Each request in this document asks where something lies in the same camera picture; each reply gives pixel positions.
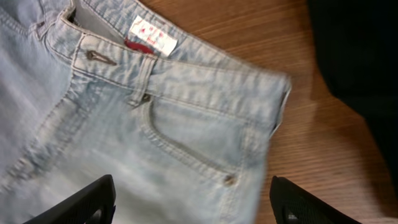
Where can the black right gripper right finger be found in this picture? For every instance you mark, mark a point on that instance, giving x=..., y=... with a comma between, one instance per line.
x=292, y=204

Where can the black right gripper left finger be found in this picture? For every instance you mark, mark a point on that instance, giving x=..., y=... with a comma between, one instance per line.
x=94, y=204

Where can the light blue denim shorts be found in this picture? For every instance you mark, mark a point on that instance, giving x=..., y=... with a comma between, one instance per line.
x=90, y=88

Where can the black folded garment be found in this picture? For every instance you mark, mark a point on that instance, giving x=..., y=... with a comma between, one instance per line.
x=356, y=51

